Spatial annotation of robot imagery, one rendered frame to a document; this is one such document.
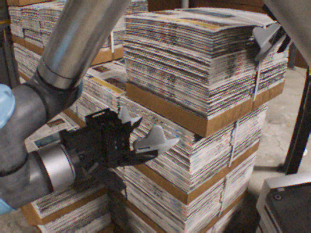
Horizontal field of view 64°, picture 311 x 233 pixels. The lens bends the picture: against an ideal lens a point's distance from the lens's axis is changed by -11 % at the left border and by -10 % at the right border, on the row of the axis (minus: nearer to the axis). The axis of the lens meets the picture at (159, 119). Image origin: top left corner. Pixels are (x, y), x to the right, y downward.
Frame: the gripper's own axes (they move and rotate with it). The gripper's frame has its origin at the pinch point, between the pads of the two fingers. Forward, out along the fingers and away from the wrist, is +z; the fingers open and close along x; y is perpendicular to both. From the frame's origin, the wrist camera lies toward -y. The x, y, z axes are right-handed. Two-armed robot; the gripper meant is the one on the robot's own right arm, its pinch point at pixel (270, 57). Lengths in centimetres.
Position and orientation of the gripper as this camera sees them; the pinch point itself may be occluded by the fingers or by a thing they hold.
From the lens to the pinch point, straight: 66.0
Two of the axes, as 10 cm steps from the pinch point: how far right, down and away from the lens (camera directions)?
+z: -3.3, 5.8, 7.4
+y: -5.9, -7.4, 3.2
